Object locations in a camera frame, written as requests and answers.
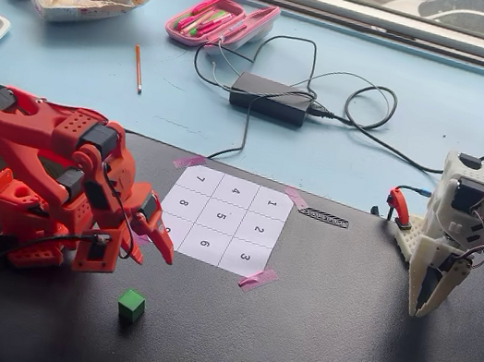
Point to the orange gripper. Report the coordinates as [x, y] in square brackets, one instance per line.
[151, 224]

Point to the green cube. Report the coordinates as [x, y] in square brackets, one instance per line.
[131, 304]

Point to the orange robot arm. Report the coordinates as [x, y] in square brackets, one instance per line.
[46, 123]

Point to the white numbered grid paper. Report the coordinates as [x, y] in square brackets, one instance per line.
[222, 215]

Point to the pink tape strip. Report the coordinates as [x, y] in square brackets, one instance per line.
[296, 198]
[258, 280]
[142, 240]

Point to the orange pencil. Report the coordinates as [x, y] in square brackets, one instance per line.
[138, 69]

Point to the black slotted ruler plate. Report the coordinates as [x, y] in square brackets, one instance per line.
[323, 218]

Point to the black power adapter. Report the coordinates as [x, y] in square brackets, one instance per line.
[270, 99]

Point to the printed cardboard carton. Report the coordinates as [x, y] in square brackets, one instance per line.
[89, 11]

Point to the pink white flat device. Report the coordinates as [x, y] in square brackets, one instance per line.
[255, 24]

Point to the pink pen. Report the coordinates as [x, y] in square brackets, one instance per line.
[211, 2]

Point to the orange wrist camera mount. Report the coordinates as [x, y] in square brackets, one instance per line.
[95, 266]

